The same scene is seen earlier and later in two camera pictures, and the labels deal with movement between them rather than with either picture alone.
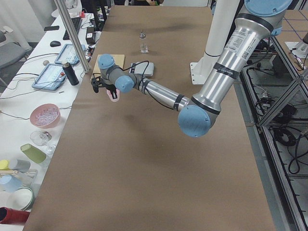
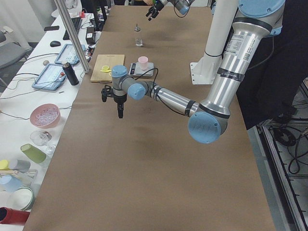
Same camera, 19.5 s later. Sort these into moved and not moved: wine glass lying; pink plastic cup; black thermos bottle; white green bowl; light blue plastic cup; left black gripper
Moved: left black gripper; pink plastic cup
Not moved: light blue plastic cup; wine glass lying; black thermos bottle; white green bowl
